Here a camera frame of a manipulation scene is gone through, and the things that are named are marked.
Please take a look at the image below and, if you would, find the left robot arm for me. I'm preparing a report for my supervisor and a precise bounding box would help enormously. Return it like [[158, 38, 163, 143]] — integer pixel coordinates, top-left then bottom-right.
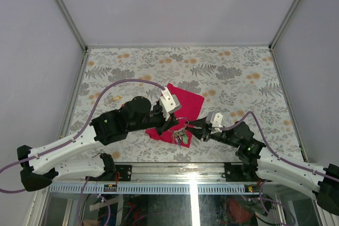
[[17, 96, 181, 192]]

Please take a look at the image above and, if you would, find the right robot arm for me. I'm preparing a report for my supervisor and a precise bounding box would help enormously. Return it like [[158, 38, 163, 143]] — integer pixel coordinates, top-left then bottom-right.
[[186, 113, 338, 215]]

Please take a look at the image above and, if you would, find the pink folded cloth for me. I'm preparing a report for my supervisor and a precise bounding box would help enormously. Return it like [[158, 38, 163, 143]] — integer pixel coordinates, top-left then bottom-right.
[[145, 83, 204, 144]]

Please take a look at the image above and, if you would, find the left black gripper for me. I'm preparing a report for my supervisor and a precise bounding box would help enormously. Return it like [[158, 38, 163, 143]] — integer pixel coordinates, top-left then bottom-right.
[[129, 101, 181, 137]]

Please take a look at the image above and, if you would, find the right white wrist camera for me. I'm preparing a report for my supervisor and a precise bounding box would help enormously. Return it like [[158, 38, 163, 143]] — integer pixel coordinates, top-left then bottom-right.
[[206, 112, 223, 131]]

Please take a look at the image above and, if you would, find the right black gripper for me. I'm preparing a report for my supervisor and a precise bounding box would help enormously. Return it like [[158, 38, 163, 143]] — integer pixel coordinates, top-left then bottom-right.
[[184, 115, 240, 148]]

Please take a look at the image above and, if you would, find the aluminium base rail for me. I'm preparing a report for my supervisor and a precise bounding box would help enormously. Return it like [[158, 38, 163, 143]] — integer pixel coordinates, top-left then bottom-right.
[[49, 162, 260, 194]]

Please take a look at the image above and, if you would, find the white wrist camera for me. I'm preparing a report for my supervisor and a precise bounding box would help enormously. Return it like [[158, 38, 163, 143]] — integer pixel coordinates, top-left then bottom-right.
[[159, 87, 182, 120], [206, 112, 223, 131]]

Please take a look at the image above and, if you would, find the small yellow key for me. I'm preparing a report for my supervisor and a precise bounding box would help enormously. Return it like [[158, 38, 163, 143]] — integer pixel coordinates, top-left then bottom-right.
[[111, 96, 122, 102]]

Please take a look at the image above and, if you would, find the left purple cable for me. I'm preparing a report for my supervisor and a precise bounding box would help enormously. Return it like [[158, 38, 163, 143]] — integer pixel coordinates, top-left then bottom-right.
[[0, 79, 166, 194]]

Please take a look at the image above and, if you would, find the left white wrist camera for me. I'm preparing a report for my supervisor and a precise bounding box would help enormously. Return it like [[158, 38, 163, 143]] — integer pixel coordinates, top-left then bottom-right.
[[159, 87, 182, 120]]

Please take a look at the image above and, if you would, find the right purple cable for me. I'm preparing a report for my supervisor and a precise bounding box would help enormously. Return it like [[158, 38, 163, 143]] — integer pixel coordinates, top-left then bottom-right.
[[221, 111, 339, 225]]

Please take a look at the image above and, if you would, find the large keyring with keys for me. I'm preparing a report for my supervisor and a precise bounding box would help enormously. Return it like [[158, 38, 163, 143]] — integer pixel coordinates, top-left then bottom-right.
[[172, 117, 189, 147]]

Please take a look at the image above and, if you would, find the purple cable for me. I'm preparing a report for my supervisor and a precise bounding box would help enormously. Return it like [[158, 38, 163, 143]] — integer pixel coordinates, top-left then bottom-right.
[[221, 111, 339, 225], [0, 79, 166, 194]]

